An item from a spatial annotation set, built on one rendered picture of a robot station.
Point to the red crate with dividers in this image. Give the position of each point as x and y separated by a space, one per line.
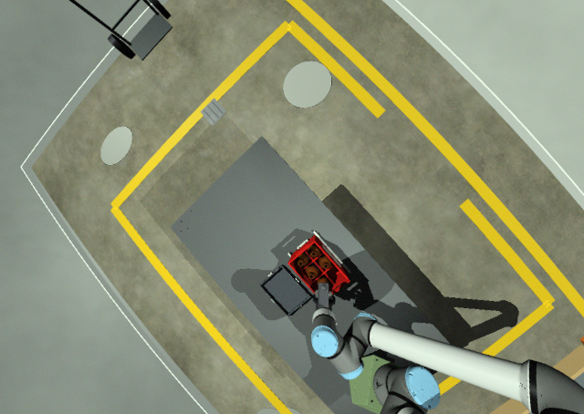
336 273

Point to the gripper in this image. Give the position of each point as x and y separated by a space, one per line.
331 299

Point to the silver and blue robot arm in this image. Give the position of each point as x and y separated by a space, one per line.
414 387

